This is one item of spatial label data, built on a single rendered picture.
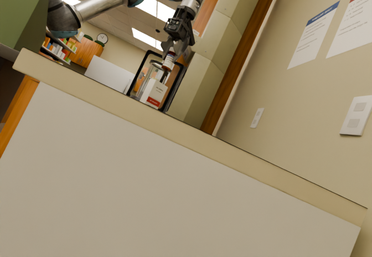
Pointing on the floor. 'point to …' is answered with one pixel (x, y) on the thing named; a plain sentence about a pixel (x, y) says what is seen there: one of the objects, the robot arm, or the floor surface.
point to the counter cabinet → (138, 193)
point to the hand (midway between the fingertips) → (170, 58)
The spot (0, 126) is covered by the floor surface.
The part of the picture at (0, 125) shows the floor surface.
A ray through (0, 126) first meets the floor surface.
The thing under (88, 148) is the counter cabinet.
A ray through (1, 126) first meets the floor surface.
